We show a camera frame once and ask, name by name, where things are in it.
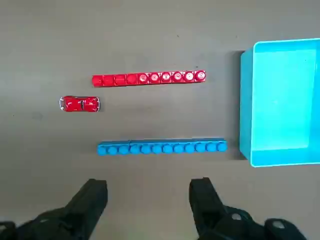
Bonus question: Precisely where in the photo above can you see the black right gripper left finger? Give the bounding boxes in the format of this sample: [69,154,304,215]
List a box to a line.
[0,178,109,240]

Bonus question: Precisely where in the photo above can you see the blue building block row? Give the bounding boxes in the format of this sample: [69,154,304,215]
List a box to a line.
[96,136,229,157]

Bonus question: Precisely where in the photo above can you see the cyan plastic bin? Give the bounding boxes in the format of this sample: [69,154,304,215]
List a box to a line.
[239,37,320,168]

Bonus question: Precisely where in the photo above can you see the red toy car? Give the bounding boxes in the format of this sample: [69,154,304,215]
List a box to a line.
[59,95,101,113]

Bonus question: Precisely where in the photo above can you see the red building block row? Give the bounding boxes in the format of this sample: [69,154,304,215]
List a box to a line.
[91,70,207,88]

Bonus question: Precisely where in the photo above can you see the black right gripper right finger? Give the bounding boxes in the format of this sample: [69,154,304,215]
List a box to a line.
[188,177,308,240]

